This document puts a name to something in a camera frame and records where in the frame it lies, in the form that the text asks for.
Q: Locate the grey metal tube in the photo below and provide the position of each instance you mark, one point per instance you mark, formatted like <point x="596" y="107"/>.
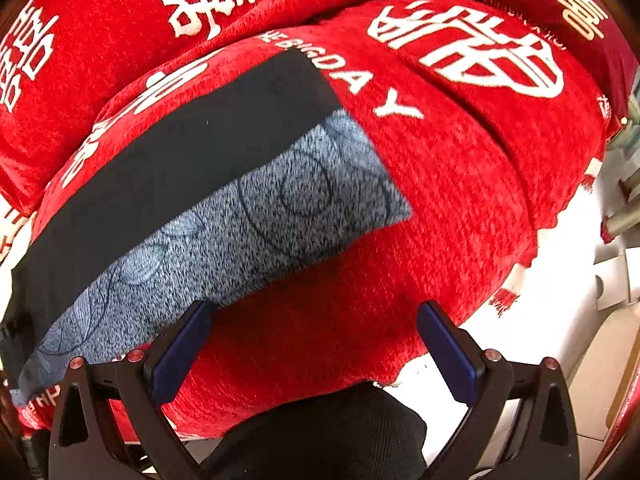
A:
<point x="622" y="222"/>

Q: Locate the person's leg in black clothing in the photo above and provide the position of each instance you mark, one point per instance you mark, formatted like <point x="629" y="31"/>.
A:
<point x="325" y="435"/>

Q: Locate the red printed blanket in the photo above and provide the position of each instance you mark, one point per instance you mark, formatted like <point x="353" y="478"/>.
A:
<point x="440" y="200"/>

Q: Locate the white cloth red print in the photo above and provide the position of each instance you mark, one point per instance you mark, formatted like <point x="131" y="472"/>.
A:
<point x="12" y="235"/>

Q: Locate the red printed pillow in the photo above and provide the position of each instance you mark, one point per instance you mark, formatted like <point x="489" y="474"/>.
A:
<point x="100" y="60"/>

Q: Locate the dark red pillow gold print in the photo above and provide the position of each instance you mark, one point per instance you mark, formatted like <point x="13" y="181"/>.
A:
<point x="575" y="5"/>

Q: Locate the white bed sheet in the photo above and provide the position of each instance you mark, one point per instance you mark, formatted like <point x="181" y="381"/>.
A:
<point x="550" y="285"/>

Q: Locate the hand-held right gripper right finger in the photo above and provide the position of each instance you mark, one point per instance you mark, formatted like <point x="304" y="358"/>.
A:
<point x="449" y="355"/>

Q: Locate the red round rim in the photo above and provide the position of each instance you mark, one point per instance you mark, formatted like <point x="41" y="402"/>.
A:
<point x="622" y="435"/>

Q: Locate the black pants grey lining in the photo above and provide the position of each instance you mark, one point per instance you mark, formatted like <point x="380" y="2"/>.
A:
<point x="200" y="135"/>

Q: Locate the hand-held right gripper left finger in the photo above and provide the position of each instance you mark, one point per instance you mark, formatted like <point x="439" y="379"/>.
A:
<point x="181" y="350"/>

